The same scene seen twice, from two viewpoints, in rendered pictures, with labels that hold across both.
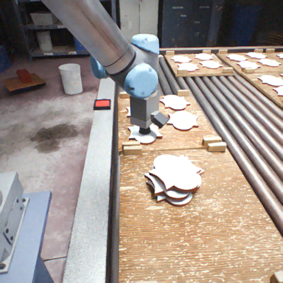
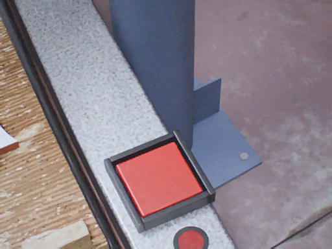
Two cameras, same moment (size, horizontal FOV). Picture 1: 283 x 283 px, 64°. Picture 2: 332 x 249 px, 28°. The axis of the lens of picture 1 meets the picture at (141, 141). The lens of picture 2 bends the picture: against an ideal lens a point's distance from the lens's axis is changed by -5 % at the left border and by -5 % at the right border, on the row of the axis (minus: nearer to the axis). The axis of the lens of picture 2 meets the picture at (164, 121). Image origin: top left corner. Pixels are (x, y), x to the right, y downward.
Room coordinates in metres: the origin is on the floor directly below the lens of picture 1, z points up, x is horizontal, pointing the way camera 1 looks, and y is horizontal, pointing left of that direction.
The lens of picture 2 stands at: (1.22, 0.08, 1.45)
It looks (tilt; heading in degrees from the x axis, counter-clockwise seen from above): 55 degrees down; 161
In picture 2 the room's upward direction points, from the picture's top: 2 degrees counter-clockwise
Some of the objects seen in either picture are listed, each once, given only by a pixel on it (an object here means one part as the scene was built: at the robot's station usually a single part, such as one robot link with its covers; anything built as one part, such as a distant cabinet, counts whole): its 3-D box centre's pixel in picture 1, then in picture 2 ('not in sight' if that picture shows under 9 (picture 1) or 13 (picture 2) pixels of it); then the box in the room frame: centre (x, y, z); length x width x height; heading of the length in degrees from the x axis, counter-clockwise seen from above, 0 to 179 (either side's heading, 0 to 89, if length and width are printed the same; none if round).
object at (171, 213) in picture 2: (102, 104); (159, 180); (0.92, 0.18, 0.92); 0.08 x 0.08 x 0.02; 5
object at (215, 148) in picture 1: (216, 147); not in sight; (0.57, -0.24, 0.95); 0.06 x 0.02 x 0.03; 94
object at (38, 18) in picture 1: (45, 17); not in sight; (5.07, 1.92, 0.74); 0.44 x 0.36 x 0.20; 86
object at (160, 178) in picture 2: (102, 104); (159, 181); (0.92, 0.18, 0.92); 0.06 x 0.06 x 0.01; 5
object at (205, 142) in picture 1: (211, 141); not in sight; (0.60, -0.23, 0.95); 0.06 x 0.02 x 0.03; 95
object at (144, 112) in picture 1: (150, 108); not in sight; (0.65, -0.03, 1.05); 0.12 x 0.09 x 0.16; 58
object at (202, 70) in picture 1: (195, 62); not in sight; (1.49, -0.35, 0.94); 0.41 x 0.35 x 0.04; 5
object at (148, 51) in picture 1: (144, 56); not in sight; (0.66, -0.01, 1.20); 0.09 x 0.08 x 0.11; 118
